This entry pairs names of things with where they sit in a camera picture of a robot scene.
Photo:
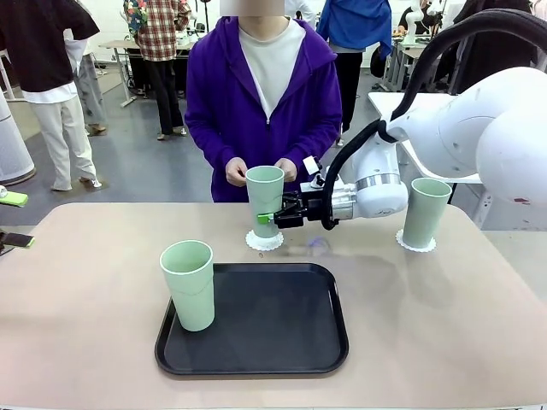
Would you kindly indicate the person's right forearm purple sleeve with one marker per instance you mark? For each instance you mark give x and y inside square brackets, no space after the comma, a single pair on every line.
[205,141]

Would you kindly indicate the person in purple hoodie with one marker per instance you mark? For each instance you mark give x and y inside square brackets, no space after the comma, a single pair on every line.
[226,107]

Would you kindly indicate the white cylindrical air purifier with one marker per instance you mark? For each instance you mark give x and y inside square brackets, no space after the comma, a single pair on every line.
[13,145]

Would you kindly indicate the bystander in blue jacket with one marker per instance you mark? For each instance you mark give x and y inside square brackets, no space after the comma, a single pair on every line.
[354,21]

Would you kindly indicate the person's left hand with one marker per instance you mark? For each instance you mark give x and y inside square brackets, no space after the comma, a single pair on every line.
[290,171]

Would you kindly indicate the black plastic tray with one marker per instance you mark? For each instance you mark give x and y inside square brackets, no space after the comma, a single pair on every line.
[265,324]

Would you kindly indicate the person's right hand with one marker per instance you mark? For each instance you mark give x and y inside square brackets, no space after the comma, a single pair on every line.
[237,171]

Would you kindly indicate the background white desk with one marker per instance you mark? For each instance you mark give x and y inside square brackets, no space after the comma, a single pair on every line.
[401,53]

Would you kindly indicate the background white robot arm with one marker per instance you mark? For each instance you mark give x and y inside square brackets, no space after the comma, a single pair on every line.
[411,21]

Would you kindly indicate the pale green tall cup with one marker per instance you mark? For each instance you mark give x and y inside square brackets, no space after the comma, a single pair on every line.
[190,294]
[425,213]
[265,192]

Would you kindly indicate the bystander in grey trousers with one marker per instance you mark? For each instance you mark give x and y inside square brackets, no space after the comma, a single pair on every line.
[89,85]

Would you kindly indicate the bystander in plaid shirt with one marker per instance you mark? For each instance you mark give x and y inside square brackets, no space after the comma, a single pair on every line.
[162,34]

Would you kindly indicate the person's left forearm purple sleeve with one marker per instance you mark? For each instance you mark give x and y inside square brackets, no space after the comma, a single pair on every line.
[318,141]

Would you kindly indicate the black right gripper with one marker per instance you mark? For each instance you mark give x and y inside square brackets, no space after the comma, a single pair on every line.
[312,209]

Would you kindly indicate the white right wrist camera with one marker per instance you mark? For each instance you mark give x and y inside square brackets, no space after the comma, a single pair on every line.
[309,164]

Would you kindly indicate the white side table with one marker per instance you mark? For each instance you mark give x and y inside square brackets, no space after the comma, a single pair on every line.
[384,102]

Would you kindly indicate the white paper doily coaster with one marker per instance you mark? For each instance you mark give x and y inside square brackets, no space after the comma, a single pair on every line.
[265,244]
[400,241]

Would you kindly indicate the background desk with grey legs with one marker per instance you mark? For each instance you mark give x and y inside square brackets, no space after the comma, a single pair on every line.
[115,44]

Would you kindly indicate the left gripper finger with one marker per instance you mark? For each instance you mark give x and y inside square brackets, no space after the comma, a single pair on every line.
[15,199]
[13,240]

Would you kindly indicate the bystander black top white trousers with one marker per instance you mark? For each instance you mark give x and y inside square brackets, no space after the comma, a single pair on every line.
[38,42]

